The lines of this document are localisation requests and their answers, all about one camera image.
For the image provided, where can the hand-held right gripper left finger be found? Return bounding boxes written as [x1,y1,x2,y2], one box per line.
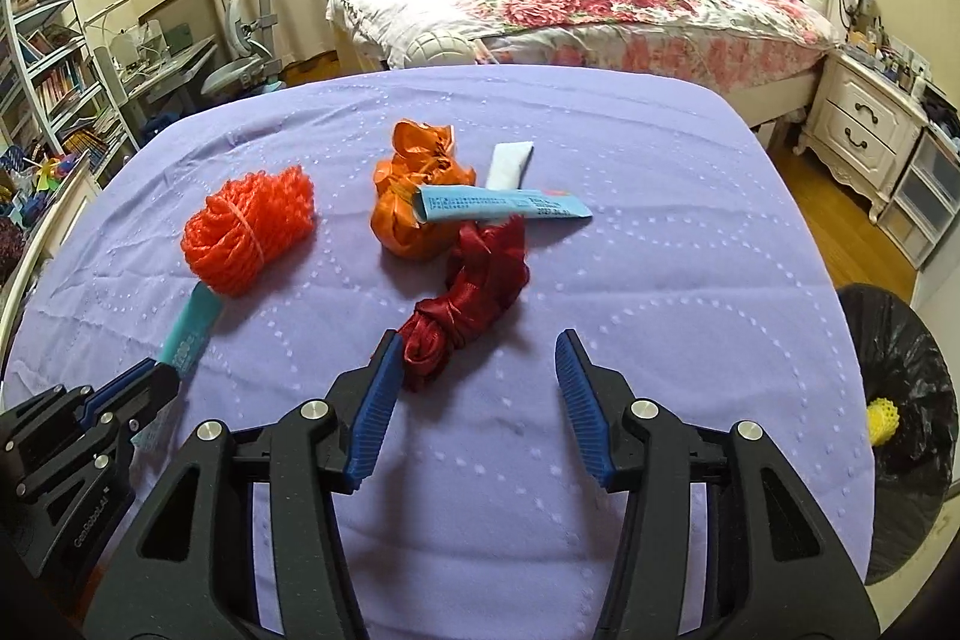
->
[94,329,410,640]

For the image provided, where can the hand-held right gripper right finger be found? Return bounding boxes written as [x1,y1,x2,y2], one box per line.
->
[553,329,880,640]

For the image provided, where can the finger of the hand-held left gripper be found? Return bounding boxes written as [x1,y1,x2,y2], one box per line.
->
[75,361,162,420]
[90,368,182,453]

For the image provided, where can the teal tube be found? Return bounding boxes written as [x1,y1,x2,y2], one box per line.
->
[131,281,224,450]

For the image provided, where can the dark red mesh bag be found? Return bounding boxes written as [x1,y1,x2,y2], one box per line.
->
[396,216,530,392]

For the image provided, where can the orange mesh net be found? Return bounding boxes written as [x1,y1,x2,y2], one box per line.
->
[180,164,316,298]

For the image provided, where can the orange foil bag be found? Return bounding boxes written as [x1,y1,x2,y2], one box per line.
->
[370,120,477,259]

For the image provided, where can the blue squeeze tube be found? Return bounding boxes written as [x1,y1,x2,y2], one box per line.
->
[416,186,593,225]

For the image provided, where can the white packet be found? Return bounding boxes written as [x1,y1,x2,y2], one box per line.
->
[485,140,537,191]

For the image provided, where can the yellow foam net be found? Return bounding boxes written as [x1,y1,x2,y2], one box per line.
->
[866,396,903,448]

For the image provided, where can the trash bin with black bag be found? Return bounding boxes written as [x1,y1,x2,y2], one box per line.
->
[834,282,960,587]

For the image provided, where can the purple dotted tablecloth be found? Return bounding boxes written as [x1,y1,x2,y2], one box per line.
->
[0,66,878,640]

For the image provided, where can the colourful toy pile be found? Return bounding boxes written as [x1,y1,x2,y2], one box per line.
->
[0,141,83,281]

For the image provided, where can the white bookshelf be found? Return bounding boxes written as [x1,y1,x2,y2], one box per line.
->
[0,0,140,176]

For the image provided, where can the grey desk chair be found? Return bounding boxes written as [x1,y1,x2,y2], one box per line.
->
[201,0,290,101]

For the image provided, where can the white nightstand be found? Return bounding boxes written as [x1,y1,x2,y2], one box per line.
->
[795,51,931,225]

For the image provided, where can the plastic drawer unit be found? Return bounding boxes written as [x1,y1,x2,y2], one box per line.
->
[877,126,960,270]

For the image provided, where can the floral quilt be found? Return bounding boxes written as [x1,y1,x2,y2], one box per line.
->
[324,0,845,75]

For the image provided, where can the dark clutter pile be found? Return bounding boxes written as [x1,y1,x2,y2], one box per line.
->
[919,81,960,142]

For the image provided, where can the cluster of small bottles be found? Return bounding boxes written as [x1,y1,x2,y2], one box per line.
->
[844,21,935,86]

